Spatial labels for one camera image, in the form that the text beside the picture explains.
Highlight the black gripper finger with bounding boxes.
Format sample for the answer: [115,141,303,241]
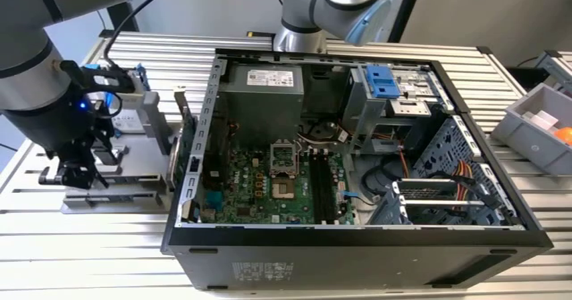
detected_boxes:
[91,149,111,188]
[39,161,108,190]

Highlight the CPU socket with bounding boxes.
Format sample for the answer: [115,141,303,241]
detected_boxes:
[272,177,299,200]

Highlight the grey power supply unit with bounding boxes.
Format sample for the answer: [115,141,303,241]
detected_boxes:
[222,62,306,149]

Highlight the black looped cable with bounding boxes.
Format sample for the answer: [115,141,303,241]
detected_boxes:
[362,164,398,200]

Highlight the orange yellow wire bundle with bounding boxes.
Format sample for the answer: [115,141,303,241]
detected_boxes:
[451,161,475,214]

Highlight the black open PC case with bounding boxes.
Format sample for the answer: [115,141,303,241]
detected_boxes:
[160,47,555,291]

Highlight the black metal post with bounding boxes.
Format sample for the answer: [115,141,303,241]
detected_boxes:
[107,3,140,33]
[388,0,428,43]

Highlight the metal socket cover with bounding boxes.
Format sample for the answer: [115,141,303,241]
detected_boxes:
[270,139,300,177]

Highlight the black case fan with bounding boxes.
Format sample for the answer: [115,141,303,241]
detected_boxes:
[202,115,232,189]

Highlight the green graphics card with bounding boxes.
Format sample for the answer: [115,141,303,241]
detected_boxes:
[164,85,200,192]

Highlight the white camera on black mount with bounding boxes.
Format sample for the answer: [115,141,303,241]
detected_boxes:
[78,64,138,117]

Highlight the metal disk bay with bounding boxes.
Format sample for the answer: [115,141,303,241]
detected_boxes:
[368,175,492,226]

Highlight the grey parts rack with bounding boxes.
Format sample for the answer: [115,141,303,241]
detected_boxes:
[60,90,180,216]

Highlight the blue plastic drive latch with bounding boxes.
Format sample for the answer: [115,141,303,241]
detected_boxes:
[364,64,398,99]

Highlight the silver drive cage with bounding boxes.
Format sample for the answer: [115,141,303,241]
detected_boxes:
[346,64,448,153]

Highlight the thin orange wires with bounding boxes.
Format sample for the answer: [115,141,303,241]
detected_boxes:
[374,131,411,179]

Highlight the white block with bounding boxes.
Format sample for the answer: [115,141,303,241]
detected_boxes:
[520,110,560,130]

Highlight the hard disk in blue carrier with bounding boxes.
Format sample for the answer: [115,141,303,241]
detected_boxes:
[83,62,151,137]

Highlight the grey plastic bin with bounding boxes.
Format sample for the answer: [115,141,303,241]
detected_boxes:
[491,82,572,177]

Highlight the white and brown wire bundle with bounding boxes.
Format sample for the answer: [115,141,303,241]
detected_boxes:
[295,122,356,147]

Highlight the green motherboard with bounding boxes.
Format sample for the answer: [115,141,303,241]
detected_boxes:
[199,145,359,226]

